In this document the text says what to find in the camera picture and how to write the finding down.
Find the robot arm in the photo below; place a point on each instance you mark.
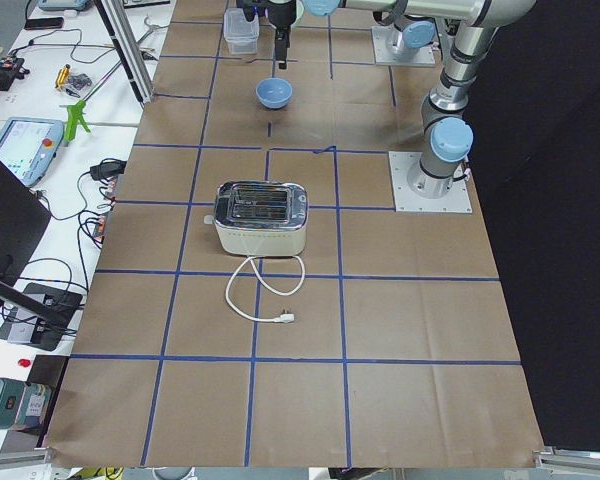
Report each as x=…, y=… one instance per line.
x=448, y=137
x=407, y=32

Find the black monitor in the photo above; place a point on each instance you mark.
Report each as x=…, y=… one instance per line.
x=23, y=222

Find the black power adapter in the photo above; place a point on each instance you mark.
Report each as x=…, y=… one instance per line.
x=107, y=169

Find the cream chrome toaster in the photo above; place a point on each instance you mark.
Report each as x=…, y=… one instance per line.
x=260, y=218

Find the black monitor stand base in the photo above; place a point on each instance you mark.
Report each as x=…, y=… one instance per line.
x=39, y=316

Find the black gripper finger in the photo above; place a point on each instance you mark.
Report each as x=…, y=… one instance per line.
x=281, y=46

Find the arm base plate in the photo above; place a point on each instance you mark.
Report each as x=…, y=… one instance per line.
x=416, y=192
x=422, y=57

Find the aluminium frame post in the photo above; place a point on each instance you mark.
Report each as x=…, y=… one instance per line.
x=120, y=32

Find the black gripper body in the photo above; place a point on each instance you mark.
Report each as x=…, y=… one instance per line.
x=281, y=13

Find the green plastic clamp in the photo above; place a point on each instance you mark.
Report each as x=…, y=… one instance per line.
x=75, y=117

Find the clear plastic food container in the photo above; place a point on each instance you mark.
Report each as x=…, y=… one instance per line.
x=241, y=35

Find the teach pendant tablet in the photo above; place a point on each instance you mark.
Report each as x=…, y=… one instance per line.
x=28, y=145

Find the black smartphone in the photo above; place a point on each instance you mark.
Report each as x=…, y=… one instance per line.
x=47, y=23

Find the blue bowl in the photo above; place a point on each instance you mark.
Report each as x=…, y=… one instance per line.
x=274, y=93

